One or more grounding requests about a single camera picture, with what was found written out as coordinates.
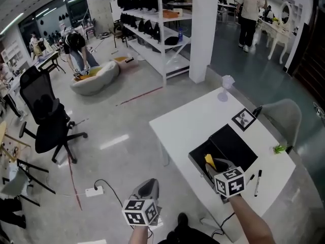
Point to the person's left forearm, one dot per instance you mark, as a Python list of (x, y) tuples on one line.
[(139, 235)]

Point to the white vanity table with mirror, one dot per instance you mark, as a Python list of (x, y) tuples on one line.
[(278, 34)]

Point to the black office chair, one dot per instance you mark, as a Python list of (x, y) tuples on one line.
[(45, 110)]

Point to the small black marker pen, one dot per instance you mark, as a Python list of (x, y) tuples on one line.
[(251, 179)]

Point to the black cap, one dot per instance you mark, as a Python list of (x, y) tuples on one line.
[(171, 41)]

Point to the person's black shoe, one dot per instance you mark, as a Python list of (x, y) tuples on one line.
[(182, 218)]

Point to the clear wine glass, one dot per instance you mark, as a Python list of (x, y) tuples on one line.
[(223, 96)]

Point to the grey beanbag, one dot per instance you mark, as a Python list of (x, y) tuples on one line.
[(101, 84)]

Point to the white power strip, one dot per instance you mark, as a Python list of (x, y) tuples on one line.
[(94, 191)]

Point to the white metal shelf rack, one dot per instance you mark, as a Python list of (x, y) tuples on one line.
[(162, 39)]

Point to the person's right forearm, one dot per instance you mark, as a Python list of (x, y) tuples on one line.
[(250, 222)]

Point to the small green potted plant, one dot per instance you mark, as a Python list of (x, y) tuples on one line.
[(279, 149)]

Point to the row of black bags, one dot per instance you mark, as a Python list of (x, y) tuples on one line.
[(138, 9)]

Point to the blue bottle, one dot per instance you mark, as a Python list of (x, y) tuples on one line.
[(180, 35)]

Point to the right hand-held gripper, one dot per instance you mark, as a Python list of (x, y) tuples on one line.
[(229, 184)]

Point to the orange cushion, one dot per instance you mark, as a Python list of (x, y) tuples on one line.
[(92, 72)]

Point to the white container with black handle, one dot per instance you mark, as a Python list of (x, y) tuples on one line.
[(127, 63)]

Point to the black picture frame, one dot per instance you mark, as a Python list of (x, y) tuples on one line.
[(243, 119)]

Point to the large black marker pen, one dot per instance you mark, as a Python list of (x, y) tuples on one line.
[(258, 184)]

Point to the person's black trousers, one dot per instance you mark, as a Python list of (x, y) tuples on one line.
[(188, 236)]

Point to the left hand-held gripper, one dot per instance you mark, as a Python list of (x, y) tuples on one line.
[(139, 212)]

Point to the black box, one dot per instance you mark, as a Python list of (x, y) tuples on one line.
[(233, 144)]

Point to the yellow object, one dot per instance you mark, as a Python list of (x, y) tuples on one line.
[(210, 159)]

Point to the grey shell chair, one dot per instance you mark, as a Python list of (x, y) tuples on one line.
[(281, 116)]

